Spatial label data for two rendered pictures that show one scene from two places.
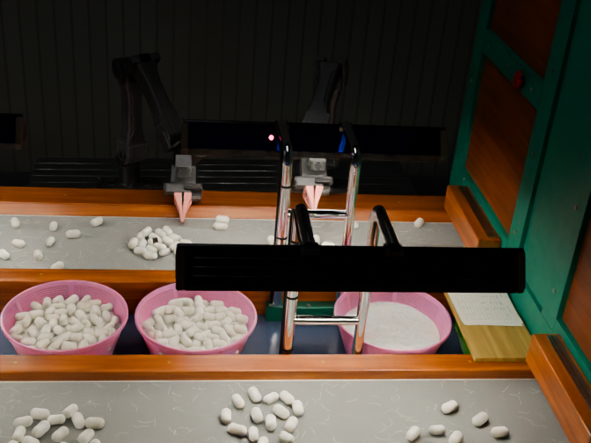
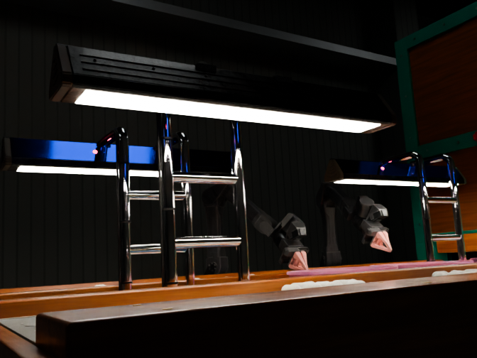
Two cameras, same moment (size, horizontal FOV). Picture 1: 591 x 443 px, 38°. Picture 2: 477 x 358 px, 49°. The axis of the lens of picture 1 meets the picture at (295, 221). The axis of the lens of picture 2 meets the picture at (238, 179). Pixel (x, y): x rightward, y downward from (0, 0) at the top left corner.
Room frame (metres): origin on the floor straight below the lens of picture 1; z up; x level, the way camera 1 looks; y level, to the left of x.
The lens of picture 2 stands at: (0.38, 1.20, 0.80)
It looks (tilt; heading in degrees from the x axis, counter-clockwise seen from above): 9 degrees up; 337
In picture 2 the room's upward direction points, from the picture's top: 3 degrees counter-clockwise
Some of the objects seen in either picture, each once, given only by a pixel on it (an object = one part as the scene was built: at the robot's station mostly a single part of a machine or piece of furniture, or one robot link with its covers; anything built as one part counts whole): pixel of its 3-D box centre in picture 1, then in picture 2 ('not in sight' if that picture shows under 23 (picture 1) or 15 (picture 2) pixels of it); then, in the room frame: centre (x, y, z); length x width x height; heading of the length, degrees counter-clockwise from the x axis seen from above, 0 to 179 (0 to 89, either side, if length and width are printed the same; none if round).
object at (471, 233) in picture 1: (470, 221); (473, 242); (1.97, -0.46, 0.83); 0.30 x 0.06 x 0.07; 8
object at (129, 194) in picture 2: not in sight; (144, 225); (1.63, 0.93, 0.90); 0.20 x 0.19 x 0.45; 98
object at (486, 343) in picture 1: (485, 315); not in sight; (1.62, -0.45, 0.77); 0.33 x 0.15 x 0.01; 8
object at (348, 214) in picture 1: (310, 221); (421, 221); (1.77, -0.04, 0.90); 0.20 x 0.19 x 0.45; 98
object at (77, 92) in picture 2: not in sight; (246, 94); (1.16, 0.85, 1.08); 0.62 x 0.08 x 0.07; 98
